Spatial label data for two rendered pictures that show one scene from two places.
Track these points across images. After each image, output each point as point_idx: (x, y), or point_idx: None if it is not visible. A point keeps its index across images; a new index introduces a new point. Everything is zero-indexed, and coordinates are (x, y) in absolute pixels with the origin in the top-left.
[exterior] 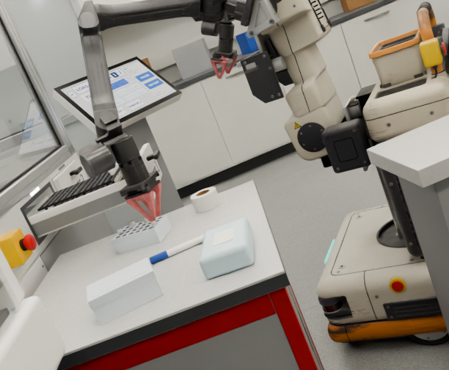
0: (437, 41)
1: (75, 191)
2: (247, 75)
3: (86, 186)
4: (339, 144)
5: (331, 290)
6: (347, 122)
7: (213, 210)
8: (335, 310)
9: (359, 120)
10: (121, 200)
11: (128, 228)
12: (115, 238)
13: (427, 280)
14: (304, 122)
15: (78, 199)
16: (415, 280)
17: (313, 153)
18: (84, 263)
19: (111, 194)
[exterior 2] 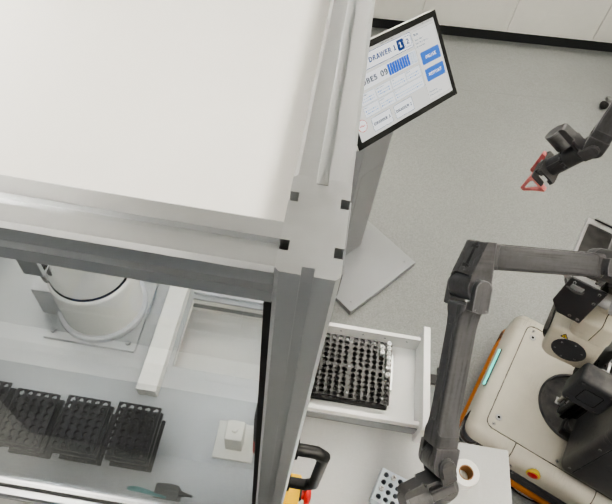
0: None
1: (344, 382)
2: (565, 288)
3: (356, 379)
4: (588, 393)
5: (480, 438)
6: (611, 383)
7: (466, 495)
8: (470, 443)
9: None
10: (388, 428)
11: (388, 482)
12: (375, 495)
13: (557, 489)
14: (573, 340)
15: (351, 414)
16: (549, 482)
17: (556, 355)
18: (332, 485)
19: (382, 424)
